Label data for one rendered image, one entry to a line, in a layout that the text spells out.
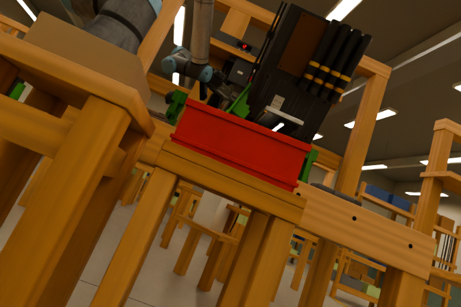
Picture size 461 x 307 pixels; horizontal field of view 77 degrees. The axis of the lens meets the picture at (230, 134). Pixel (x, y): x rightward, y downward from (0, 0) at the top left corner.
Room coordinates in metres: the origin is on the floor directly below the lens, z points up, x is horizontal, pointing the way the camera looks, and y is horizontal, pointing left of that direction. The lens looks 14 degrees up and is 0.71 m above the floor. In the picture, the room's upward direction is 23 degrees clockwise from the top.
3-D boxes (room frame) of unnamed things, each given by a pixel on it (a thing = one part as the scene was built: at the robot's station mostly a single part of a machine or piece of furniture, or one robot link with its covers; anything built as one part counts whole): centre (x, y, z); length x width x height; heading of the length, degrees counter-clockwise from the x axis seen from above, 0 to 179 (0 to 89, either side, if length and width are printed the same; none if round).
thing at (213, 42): (1.60, -0.06, 1.52); 0.90 x 0.25 x 0.04; 93
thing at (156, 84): (1.71, -0.05, 1.23); 1.30 x 0.05 x 0.09; 93
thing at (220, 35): (1.54, 0.23, 1.59); 0.15 x 0.07 x 0.07; 93
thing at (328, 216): (1.06, -0.08, 0.82); 1.50 x 0.14 x 0.15; 93
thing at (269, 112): (1.24, -0.15, 1.11); 0.39 x 0.16 x 0.03; 3
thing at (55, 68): (0.67, 0.36, 0.83); 0.32 x 0.32 x 0.04; 3
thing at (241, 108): (1.27, 0.00, 1.17); 0.13 x 0.12 x 0.20; 93
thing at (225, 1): (1.64, -0.05, 1.89); 1.50 x 0.09 x 0.09; 93
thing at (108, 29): (0.67, 0.36, 0.97); 0.15 x 0.15 x 0.10
